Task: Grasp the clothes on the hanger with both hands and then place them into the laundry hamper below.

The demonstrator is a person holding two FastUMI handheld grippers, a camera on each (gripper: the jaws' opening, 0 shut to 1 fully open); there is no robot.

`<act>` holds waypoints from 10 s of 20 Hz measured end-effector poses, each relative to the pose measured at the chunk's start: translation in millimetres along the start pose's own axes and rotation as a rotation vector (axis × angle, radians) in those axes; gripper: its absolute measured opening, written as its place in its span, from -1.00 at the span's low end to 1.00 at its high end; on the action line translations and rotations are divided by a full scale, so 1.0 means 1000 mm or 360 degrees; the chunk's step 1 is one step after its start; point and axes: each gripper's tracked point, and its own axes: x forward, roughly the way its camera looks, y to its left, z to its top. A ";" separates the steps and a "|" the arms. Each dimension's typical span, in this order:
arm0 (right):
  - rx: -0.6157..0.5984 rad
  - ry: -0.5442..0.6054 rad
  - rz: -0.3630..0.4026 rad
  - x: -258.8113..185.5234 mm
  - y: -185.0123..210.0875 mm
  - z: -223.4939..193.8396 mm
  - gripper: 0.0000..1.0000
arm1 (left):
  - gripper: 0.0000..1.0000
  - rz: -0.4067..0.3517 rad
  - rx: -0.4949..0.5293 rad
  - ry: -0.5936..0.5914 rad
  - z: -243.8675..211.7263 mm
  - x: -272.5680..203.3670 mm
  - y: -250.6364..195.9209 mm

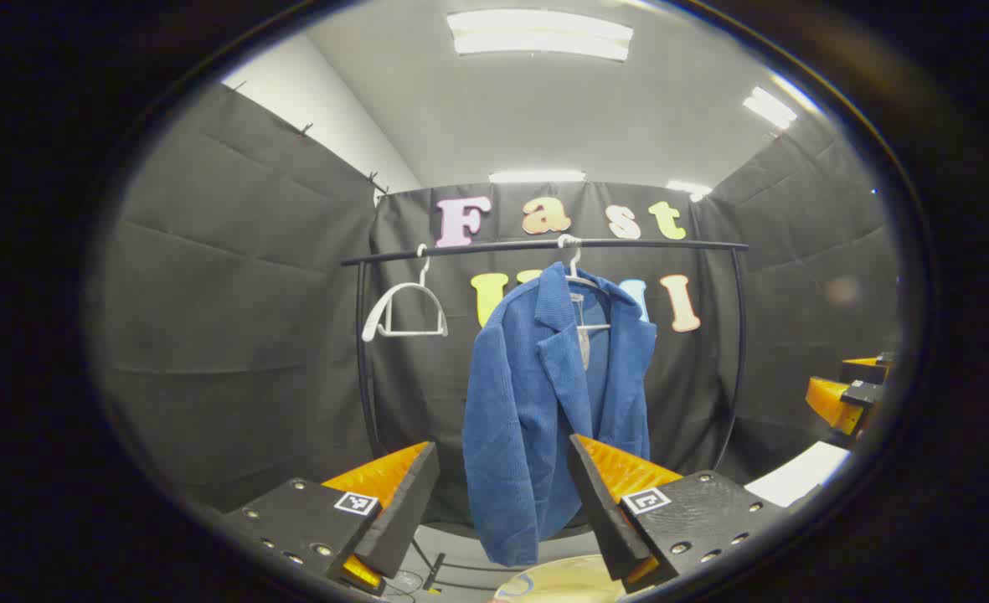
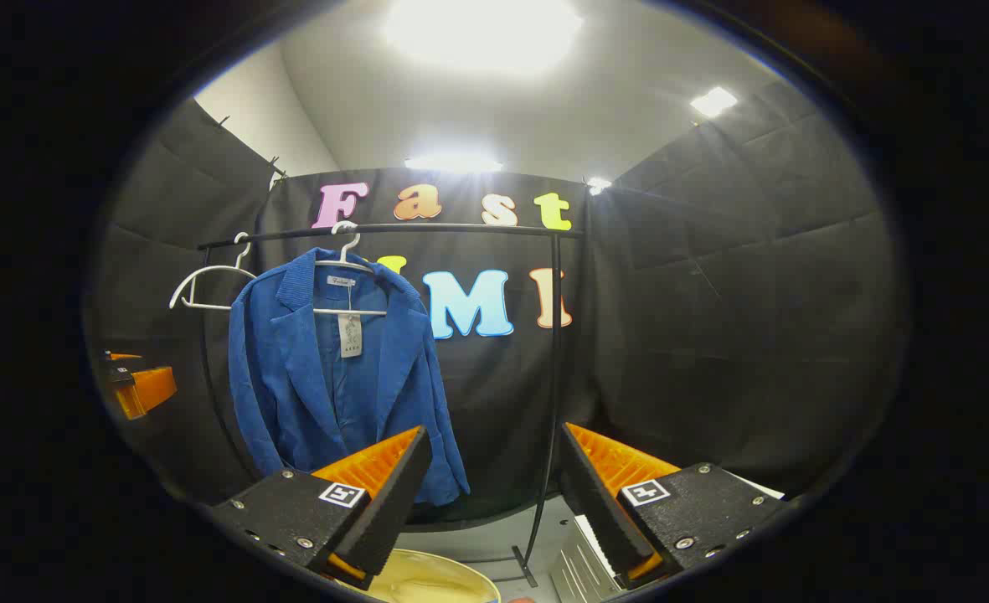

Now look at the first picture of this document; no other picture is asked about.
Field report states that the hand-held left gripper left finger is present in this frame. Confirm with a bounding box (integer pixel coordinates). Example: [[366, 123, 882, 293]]
[[222, 441, 442, 597]]

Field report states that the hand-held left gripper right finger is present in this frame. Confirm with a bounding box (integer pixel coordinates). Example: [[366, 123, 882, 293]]
[[567, 433, 790, 595]]

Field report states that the beige laundry hamper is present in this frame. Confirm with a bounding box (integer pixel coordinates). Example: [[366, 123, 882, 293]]
[[494, 554, 629, 603]]

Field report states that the blue corduroy jacket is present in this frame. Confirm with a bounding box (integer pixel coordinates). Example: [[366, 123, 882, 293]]
[[461, 261, 658, 568]]

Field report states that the white clothes hanger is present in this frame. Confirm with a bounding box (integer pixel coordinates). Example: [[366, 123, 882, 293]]
[[361, 244, 450, 343], [556, 234, 612, 332]]

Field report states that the black clothes rack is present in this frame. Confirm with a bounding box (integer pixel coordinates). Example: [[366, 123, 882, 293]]
[[341, 238, 750, 541]]

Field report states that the white flat panel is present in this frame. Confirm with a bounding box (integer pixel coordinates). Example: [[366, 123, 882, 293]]
[[744, 441, 852, 509]]

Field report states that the black backdrop cloth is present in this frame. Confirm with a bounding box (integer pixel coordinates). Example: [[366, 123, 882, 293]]
[[96, 80, 901, 537]]

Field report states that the black floor cable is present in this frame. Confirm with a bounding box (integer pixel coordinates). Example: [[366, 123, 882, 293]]
[[381, 540, 449, 600]]

